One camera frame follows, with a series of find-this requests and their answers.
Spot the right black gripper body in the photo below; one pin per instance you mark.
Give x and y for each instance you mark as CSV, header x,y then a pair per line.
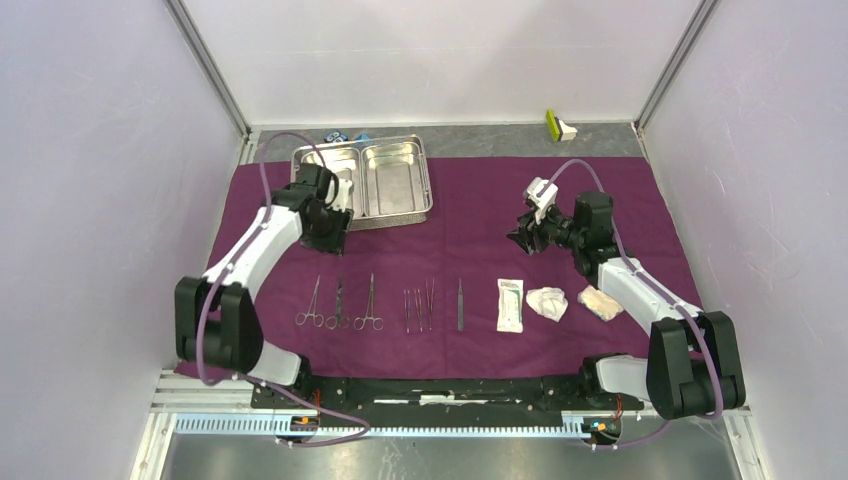
x,y
557,230

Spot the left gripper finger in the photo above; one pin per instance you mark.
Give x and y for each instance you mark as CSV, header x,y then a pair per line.
x,y
320,245
339,238

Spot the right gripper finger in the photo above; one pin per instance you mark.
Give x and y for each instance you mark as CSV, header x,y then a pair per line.
x,y
534,244
524,231

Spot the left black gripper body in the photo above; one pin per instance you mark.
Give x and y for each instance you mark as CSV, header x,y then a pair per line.
x,y
327,227

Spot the white sterile packet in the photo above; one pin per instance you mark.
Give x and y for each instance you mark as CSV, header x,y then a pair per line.
x,y
510,303

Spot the white gauze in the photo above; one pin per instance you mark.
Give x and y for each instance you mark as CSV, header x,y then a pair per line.
x,y
548,302

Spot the metal instrument tray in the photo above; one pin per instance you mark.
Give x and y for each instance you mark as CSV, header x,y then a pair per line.
x,y
390,177

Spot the steel surgical scissors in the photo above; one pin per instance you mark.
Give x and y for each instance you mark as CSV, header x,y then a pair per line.
x,y
338,321

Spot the steel scalpel handle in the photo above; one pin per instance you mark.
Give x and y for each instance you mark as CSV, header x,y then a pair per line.
x,y
460,306
430,294

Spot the beige gauze roll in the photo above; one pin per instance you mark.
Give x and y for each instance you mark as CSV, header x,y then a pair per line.
x,y
599,304

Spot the purple cloth wrap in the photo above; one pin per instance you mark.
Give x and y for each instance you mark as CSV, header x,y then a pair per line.
x,y
477,201

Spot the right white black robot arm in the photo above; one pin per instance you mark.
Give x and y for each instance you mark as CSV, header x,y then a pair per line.
x,y
693,366

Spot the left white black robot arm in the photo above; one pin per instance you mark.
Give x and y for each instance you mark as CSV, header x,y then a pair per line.
x,y
216,322

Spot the yellow green white object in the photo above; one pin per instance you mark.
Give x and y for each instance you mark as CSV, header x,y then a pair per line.
x,y
559,130

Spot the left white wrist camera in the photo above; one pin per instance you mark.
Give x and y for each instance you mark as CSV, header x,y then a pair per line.
x,y
341,195

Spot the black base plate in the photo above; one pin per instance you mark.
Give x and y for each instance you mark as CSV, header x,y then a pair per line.
x,y
454,403

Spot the aluminium frame rail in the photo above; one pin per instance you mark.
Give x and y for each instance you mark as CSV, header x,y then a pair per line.
x,y
185,406

